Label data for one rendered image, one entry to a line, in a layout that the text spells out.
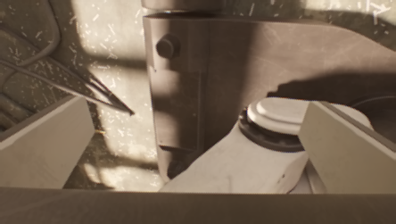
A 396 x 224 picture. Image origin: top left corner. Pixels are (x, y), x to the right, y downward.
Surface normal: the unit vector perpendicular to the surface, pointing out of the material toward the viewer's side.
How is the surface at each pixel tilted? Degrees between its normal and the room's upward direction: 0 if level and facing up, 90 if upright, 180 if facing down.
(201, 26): 45
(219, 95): 0
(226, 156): 90
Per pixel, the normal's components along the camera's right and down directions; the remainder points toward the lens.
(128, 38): -0.20, 0.50
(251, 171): 0.03, -0.86
